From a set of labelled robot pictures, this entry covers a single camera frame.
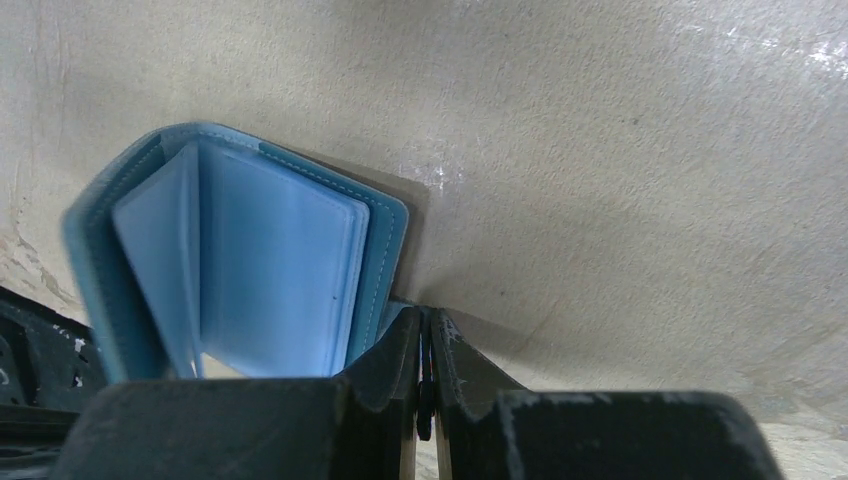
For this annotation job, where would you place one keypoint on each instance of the blue card holder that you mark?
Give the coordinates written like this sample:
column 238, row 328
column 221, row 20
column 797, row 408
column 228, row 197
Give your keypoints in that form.
column 130, row 345

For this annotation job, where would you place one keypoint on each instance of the clear plastic card sleeves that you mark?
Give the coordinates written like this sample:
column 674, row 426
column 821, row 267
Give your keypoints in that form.
column 244, row 260

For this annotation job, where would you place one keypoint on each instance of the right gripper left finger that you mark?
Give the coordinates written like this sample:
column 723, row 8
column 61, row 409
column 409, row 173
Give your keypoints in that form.
column 358, row 424

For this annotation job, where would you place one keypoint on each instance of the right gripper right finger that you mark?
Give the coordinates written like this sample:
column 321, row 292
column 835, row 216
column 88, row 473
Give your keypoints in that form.
column 489, row 426

